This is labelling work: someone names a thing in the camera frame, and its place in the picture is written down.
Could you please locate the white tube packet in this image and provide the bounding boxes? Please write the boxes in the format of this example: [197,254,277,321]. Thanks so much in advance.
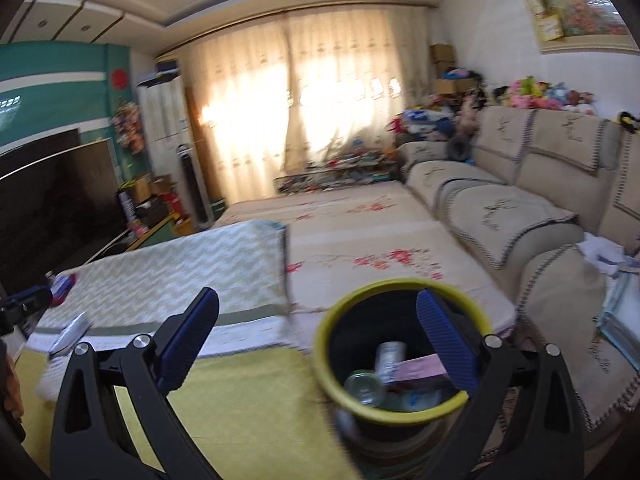
[49,312,91,358]

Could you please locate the hanging flower decoration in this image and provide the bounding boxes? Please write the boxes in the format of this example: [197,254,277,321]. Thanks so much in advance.
[110,101,146,151]

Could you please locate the cluttered glass low table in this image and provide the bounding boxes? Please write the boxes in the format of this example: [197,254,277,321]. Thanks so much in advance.
[272,157,401,195]

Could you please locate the white floor air conditioner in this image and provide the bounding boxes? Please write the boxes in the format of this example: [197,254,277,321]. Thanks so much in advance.
[136,76,211,221]

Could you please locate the cream embroidered curtains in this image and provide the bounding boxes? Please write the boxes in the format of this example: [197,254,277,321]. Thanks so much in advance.
[177,7,433,206]

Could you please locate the pile of folded cloths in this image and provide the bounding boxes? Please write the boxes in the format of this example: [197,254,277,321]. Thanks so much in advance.
[575,237,640,346]

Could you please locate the white pill bottle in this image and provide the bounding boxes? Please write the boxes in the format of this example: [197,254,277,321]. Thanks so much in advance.
[376,342,407,383]

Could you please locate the red tray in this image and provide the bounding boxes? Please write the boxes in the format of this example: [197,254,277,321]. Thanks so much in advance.
[50,274,78,306]

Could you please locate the large flat television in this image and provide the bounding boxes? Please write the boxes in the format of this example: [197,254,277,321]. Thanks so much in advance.
[0,137,128,296]

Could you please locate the white bottle with blue label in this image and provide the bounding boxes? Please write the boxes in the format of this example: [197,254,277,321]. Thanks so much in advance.
[397,390,446,411]

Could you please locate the green and yellow cabinet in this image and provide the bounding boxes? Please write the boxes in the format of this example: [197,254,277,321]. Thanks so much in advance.
[125,212,196,251]

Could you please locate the open cardboard boxes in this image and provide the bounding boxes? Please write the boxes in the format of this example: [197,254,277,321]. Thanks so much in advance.
[120,174,173,211]

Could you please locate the person's left hand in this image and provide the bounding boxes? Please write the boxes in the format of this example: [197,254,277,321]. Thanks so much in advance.
[0,345,26,443]

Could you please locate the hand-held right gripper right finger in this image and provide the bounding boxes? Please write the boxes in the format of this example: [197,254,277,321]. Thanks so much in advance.
[416,288,586,480]

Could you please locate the beige sofa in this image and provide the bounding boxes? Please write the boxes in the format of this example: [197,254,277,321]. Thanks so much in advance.
[397,105,640,451]

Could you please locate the pink drink carton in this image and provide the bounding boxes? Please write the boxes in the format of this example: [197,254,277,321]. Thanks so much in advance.
[395,353,448,386]

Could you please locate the green coconut water bottle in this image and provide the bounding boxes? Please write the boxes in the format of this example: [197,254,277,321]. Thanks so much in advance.
[344,371,386,406]

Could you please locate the black tower fan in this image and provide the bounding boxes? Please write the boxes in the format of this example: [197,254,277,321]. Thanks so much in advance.
[176,144,210,226]

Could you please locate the stacked cardboard boxes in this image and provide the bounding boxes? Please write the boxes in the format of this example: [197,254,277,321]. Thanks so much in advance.
[430,44,481,96]

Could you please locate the black bin with yellow rim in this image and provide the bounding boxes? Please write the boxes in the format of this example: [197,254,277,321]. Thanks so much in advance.
[314,277,493,461]

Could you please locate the framed landscape picture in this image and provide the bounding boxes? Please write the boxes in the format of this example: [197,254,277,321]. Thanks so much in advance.
[515,0,640,53]

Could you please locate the zigzag patterned tablecloth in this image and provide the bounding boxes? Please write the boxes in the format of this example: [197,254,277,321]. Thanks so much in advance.
[30,220,301,361]

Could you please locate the floral floor mat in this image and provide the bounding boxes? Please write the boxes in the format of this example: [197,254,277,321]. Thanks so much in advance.
[212,182,518,351]

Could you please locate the yellow cloth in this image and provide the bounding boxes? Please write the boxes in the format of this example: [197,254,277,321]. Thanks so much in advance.
[15,345,361,480]

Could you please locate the colourful toy pile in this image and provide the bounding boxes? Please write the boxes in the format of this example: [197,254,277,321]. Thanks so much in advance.
[390,97,478,148]

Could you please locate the black monitor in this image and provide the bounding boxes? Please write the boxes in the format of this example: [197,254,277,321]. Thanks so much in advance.
[0,127,81,161]

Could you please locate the row of plush toys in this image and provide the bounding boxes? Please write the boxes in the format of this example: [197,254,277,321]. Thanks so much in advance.
[492,76,598,113]

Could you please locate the curtain rod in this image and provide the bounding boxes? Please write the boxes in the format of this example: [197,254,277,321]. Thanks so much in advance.
[155,2,436,58]

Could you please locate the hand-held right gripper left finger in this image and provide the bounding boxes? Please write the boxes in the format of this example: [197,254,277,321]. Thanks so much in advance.
[50,286,221,480]

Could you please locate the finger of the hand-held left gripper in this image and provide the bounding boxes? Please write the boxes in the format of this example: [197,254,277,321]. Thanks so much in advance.
[10,284,53,317]

